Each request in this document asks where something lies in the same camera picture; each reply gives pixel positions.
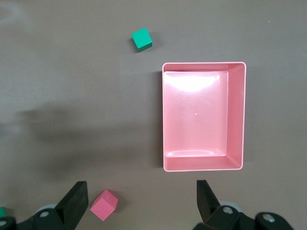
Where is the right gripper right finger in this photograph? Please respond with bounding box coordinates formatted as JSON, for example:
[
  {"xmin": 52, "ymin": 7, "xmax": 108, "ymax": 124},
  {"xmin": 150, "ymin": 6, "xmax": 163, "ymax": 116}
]
[{"xmin": 193, "ymin": 179, "xmax": 242, "ymax": 230}]

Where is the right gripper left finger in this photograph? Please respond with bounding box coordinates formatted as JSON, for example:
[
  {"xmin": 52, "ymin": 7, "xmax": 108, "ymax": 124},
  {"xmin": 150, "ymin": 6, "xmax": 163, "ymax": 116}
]
[{"xmin": 16, "ymin": 181, "xmax": 89, "ymax": 230}]

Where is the pink cube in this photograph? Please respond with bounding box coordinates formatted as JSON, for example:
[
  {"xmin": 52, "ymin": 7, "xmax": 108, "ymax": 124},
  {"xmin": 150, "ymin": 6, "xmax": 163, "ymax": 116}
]
[{"xmin": 90, "ymin": 189, "xmax": 119, "ymax": 222}]

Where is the pink plastic bin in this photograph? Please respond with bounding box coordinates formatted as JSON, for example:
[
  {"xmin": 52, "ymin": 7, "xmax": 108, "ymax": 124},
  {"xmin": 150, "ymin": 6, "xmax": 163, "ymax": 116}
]
[{"xmin": 162, "ymin": 61, "xmax": 248, "ymax": 173}]

